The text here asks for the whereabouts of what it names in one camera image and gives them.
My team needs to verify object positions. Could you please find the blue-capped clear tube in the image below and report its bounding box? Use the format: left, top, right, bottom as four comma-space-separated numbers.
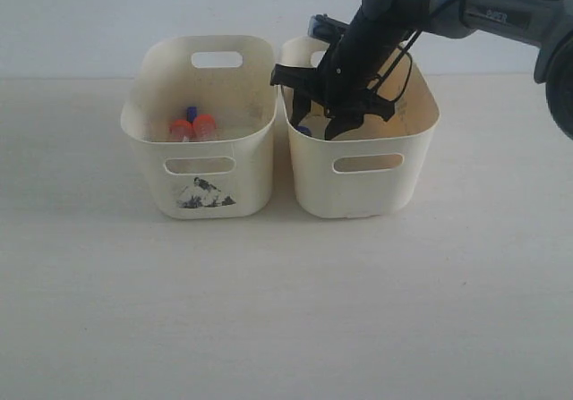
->
296, 126, 312, 137
185, 106, 198, 123

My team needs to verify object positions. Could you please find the cream plastic bin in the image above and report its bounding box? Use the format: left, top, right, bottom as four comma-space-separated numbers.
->
120, 35, 275, 219
287, 55, 440, 218

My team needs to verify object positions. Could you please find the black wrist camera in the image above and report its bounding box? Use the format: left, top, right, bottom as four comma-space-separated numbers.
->
307, 13, 348, 45

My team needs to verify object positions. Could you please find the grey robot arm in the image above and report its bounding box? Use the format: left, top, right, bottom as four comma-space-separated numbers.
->
270, 0, 572, 140

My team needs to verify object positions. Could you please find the orange-capped clear tube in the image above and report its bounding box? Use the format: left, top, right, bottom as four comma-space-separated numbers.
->
192, 114, 219, 141
168, 119, 194, 142

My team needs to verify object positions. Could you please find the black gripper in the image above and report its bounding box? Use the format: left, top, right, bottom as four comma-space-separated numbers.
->
270, 11, 412, 141

